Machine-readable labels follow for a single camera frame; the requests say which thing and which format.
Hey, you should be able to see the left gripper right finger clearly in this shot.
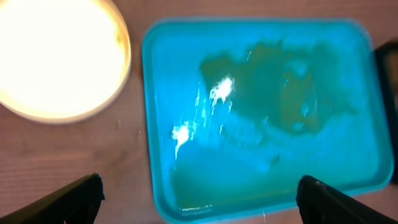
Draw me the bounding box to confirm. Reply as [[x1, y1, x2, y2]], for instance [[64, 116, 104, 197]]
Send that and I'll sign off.
[[296, 175, 397, 224]]

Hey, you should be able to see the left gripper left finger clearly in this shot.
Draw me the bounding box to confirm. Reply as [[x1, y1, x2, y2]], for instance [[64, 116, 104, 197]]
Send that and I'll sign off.
[[1, 173, 105, 224]]

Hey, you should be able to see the green rimmed white plate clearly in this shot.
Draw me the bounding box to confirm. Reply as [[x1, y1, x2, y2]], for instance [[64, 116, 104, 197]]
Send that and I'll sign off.
[[1, 0, 132, 123]]

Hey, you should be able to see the teal plastic serving tray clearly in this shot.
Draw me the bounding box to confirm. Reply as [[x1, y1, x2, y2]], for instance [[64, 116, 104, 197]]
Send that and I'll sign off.
[[142, 17, 394, 223]]

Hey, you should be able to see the black tray with brown water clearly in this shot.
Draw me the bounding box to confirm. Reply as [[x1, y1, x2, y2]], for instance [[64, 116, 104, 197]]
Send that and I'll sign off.
[[374, 38, 397, 185]]

